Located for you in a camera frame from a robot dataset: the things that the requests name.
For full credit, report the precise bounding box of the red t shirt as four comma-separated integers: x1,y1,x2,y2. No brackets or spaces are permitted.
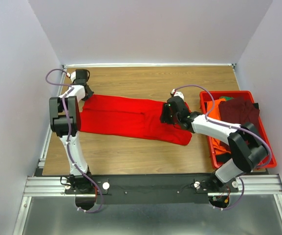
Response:
80,94,192,146

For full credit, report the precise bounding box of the orange t shirt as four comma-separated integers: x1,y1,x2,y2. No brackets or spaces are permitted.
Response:
208,96,231,155

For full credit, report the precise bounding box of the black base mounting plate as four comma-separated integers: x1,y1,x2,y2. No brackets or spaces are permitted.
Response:
64,173,239,211

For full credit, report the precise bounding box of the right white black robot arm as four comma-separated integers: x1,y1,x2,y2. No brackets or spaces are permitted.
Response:
160,95,272,192

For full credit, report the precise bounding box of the aluminium frame rail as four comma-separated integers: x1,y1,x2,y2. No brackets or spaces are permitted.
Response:
12,64,67,235

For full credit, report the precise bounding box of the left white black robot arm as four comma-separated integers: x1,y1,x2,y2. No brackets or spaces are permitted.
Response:
49,69,94,194

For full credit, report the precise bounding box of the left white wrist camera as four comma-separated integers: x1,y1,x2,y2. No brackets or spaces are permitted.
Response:
66,71,76,82

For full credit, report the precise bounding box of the red plastic bin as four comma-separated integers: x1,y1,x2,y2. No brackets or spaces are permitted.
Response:
199,90,278,169

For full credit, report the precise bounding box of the maroon t shirt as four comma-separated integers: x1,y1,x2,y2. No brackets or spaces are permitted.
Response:
219,97,260,129

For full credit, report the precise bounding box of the green t shirt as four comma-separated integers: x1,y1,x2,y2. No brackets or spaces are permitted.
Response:
220,96,233,101

